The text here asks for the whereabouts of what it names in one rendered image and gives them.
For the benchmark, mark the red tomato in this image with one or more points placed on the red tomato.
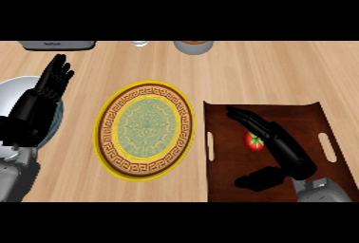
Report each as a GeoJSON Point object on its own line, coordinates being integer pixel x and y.
{"type": "Point", "coordinates": [253, 142]}

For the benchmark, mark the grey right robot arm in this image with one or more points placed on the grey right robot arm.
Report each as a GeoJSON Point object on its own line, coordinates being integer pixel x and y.
{"type": "Point", "coordinates": [321, 190]}

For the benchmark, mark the yellow patterned plate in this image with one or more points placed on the yellow patterned plate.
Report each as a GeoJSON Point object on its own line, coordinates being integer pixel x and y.
{"type": "Point", "coordinates": [145, 130]}

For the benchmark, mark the grey flat appliance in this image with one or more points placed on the grey flat appliance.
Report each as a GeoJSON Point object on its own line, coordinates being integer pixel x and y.
{"type": "Point", "coordinates": [56, 45]}

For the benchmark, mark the silver round bowl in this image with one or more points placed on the silver round bowl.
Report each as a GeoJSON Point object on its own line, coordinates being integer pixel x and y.
{"type": "Point", "coordinates": [13, 91]}

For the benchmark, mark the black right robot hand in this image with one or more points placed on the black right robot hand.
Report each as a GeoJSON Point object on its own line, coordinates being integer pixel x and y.
{"type": "Point", "coordinates": [281, 148]}

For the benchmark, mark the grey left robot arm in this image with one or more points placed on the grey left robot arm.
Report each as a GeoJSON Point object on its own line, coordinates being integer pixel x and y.
{"type": "Point", "coordinates": [13, 172]}

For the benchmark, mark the small clear glass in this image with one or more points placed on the small clear glass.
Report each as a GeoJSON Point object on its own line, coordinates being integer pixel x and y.
{"type": "Point", "coordinates": [139, 43]}

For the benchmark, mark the dark brown wooden tray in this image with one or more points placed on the dark brown wooden tray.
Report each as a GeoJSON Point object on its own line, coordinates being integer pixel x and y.
{"type": "Point", "coordinates": [229, 164]}

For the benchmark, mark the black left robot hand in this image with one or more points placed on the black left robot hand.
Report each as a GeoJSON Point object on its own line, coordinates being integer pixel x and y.
{"type": "Point", "coordinates": [38, 102]}

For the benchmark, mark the grey round container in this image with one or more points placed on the grey round container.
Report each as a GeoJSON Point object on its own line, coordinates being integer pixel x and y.
{"type": "Point", "coordinates": [194, 47]}

